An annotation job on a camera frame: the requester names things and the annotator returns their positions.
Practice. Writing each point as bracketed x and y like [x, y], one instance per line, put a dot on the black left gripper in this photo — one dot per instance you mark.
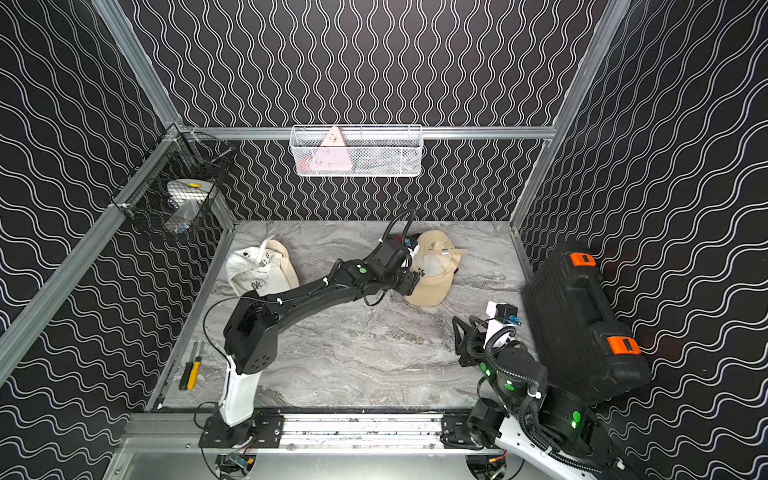
[405, 280]

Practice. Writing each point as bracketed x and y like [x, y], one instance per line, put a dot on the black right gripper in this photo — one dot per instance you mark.
[473, 344]

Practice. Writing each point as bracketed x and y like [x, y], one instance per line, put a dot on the beige cap with black lettering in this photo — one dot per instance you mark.
[436, 260]

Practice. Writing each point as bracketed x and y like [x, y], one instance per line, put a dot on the cream baseball cap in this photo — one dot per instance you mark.
[285, 265]

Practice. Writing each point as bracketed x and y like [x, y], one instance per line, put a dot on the white baseball cap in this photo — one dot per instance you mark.
[256, 268]

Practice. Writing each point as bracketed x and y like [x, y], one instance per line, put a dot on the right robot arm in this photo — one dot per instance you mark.
[526, 415]

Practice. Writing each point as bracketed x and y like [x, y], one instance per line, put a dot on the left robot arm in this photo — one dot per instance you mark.
[251, 334]

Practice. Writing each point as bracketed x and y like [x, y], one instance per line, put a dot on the red and black cap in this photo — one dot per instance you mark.
[411, 241]

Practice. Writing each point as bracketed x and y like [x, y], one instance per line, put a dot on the black plastic tool case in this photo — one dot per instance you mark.
[586, 349]

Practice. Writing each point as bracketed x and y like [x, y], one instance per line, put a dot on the pink triangular card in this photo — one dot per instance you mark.
[332, 156]

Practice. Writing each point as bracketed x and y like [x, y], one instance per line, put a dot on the white item in black basket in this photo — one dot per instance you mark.
[187, 196]

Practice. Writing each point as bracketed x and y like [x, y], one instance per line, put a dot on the yellow black utility knife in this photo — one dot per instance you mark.
[190, 373]

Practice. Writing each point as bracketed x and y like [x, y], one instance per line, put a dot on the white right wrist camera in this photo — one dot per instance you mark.
[500, 315]

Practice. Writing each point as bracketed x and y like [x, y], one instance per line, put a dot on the white wire wall basket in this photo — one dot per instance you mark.
[375, 150]

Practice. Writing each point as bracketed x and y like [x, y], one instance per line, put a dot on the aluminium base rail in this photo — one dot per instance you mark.
[402, 432]

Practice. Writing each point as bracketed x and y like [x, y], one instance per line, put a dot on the black wire mesh basket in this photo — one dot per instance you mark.
[190, 156]

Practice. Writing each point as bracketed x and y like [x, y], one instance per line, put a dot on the aluminium corner frame post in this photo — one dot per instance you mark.
[126, 39]

